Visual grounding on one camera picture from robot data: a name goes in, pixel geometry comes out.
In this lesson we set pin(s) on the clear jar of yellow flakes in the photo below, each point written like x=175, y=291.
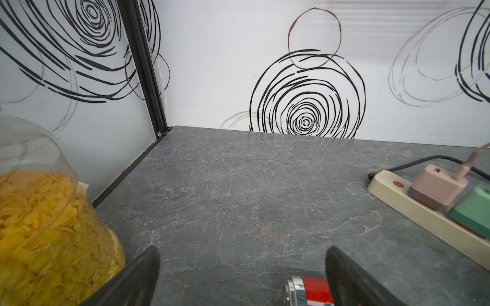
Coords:
x=55, y=249

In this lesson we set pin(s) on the pink USB charger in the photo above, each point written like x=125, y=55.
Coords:
x=436, y=188

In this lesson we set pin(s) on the green USB charger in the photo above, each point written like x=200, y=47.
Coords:
x=472, y=212

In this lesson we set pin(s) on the black corner frame post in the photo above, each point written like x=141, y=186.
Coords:
x=138, y=42

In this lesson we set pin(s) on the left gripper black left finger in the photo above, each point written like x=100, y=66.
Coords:
x=134, y=285

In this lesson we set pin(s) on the beige power strip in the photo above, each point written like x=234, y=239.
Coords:
x=393, y=191

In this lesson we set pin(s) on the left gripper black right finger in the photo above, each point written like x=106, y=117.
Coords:
x=350, y=284

